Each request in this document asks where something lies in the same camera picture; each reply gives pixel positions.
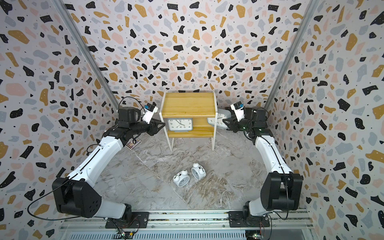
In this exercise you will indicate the black flat case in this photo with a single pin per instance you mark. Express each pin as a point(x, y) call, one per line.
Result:
point(261, 118)

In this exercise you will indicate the wooden shelf white metal frame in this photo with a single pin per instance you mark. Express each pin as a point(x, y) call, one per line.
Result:
point(196, 105)

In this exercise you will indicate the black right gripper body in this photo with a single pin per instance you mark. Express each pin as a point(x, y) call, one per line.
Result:
point(244, 125)

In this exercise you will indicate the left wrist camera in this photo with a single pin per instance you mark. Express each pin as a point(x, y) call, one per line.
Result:
point(150, 110)

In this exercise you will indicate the white twin-bell clock right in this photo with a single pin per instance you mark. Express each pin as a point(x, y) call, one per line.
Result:
point(198, 171)

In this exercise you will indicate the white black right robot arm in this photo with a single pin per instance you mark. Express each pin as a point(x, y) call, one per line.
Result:
point(281, 190)

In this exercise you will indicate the white twin-bell clock left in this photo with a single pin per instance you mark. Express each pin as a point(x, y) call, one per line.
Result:
point(181, 178)

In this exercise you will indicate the small picture card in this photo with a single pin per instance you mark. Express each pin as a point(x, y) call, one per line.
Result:
point(132, 143)

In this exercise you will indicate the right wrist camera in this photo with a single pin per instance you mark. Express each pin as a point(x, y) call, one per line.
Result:
point(239, 111)

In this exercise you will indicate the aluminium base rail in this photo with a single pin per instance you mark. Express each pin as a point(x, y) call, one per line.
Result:
point(220, 225)

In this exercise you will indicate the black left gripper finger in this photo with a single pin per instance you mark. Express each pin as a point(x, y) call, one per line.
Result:
point(155, 129)
point(156, 122)

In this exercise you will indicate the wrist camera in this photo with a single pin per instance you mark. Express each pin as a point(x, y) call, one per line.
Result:
point(150, 110)
point(239, 111)

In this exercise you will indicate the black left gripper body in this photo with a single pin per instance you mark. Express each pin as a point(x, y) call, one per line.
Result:
point(142, 127)

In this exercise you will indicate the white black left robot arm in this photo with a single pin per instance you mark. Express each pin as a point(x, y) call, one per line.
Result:
point(75, 195)

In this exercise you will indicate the grey square clock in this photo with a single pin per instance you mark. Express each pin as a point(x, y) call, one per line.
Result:
point(222, 114)
point(180, 125)

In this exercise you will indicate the white twin-bell clock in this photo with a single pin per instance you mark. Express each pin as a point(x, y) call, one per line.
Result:
point(198, 171)
point(181, 178)

